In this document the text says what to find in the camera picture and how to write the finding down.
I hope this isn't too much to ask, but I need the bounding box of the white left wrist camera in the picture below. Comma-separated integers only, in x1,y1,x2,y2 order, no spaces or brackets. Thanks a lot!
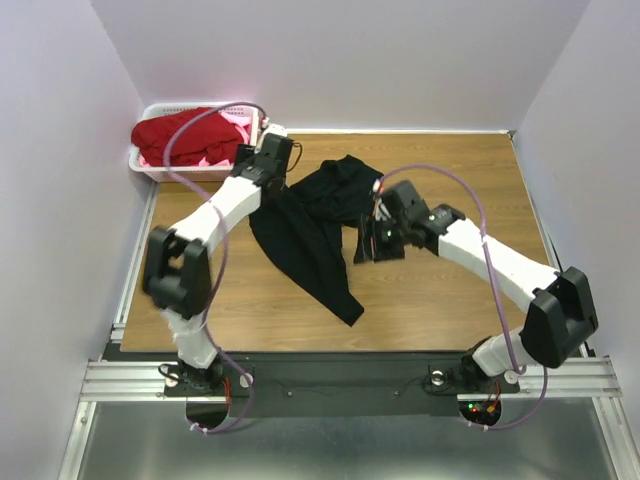
259,117,288,142

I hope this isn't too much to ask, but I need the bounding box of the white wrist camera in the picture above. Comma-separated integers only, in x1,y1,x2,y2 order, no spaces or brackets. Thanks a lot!
259,117,288,142
371,179,391,222

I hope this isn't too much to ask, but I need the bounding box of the aluminium frame rail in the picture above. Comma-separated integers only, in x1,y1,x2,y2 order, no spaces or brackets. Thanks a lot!
55,179,171,480

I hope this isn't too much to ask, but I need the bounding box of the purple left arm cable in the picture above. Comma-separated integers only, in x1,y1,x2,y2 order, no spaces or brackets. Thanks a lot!
164,100,272,435

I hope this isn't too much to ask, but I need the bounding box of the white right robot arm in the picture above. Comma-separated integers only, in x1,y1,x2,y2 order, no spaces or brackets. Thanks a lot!
354,180,598,393

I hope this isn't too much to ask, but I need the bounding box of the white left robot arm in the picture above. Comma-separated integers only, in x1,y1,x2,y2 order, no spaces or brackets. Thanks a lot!
142,126,294,394

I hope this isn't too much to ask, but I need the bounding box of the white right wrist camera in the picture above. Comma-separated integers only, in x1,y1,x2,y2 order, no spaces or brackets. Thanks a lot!
371,179,391,222

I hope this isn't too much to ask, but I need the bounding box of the white plastic laundry basket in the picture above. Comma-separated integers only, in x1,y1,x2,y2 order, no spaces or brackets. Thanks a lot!
128,101,264,182

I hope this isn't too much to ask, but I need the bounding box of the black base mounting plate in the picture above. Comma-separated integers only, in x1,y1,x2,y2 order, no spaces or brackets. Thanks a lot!
154,351,519,427

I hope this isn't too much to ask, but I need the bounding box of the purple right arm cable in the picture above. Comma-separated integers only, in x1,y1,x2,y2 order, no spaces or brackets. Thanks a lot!
373,164,549,432

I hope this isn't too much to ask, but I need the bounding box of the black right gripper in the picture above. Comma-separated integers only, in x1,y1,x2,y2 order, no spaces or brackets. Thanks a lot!
355,210,410,260

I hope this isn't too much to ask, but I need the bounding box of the red t shirt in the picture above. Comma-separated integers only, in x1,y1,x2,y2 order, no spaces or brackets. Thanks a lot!
131,106,245,165

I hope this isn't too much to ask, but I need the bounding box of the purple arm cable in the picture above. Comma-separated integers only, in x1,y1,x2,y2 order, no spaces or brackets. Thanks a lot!
164,100,272,435
373,164,549,432

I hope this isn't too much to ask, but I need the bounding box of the black t shirt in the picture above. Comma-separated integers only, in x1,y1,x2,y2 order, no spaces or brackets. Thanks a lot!
249,155,383,326

